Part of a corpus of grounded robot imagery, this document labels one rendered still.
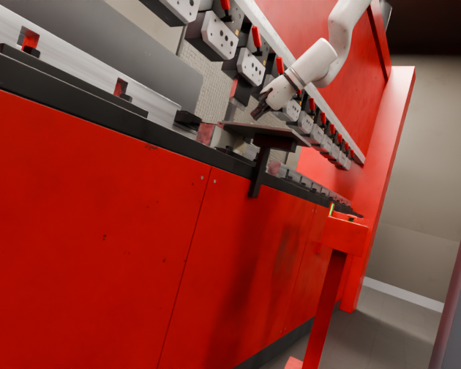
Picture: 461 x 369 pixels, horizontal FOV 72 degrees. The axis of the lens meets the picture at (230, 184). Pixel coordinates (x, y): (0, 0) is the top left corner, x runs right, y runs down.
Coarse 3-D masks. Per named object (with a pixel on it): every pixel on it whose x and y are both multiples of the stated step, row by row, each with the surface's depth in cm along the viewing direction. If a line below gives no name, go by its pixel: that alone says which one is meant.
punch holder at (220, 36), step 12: (204, 0) 91; (216, 0) 89; (204, 12) 90; (216, 12) 90; (240, 12) 99; (192, 24) 92; (204, 24) 89; (216, 24) 91; (228, 24) 96; (240, 24) 101; (192, 36) 91; (204, 36) 90; (216, 36) 92; (228, 36) 97; (204, 48) 96; (216, 48) 94; (228, 48) 98; (216, 60) 103
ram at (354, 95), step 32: (256, 0) 105; (288, 0) 122; (320, 0) 145; (288, 32) 127; (320, 32) 152; (352, 32) 190; (288, 64) 133; (352, 64) 203; (352, 96) 218; (352, 128) 235
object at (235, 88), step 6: (234, 78) 112; (240, 78) 112; (234, 84) 112; (240, 84) 113; (246, 84) 116; (234, 90) 111; (240, 90) 114; (246, 90) 117; (234, 96) 111; (240, 96) 114; (246, 96) 117; (234, 102) 114; (240, 102) 116; (246, 102) 118; (240, 108) 118
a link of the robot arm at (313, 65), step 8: (320, 40) 100; (312, 48) 100; (320, 48) 99; (328, 48) 98; (304, 56) 101; (312, 56) 100; (320, 56) 99; (328, 56) 99; (336, 56) 100; (296, 64) 102; (304, 64) 101; (312, 64) 100; (320, 64) 100; (328, 64) 102; (296, 72) 102; (304, 72) 102; (312, 72) 102; (320, 72) 103; (304, 80) 103; (312, 80) 105; (320, 80) 106
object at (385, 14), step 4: (380, 0) 281; (384, 0) 279; (380, 4) 276; (384, 4) 275; (388, 4) 275; (384, 8) 275; (388, 8) 276; (384, 12) 275; (388, 12) 276; (384, 16) 275; (388, 16) 277; (384, 20) 275; (388, 20) 278; (384, 24) 275; (384, 28) 276
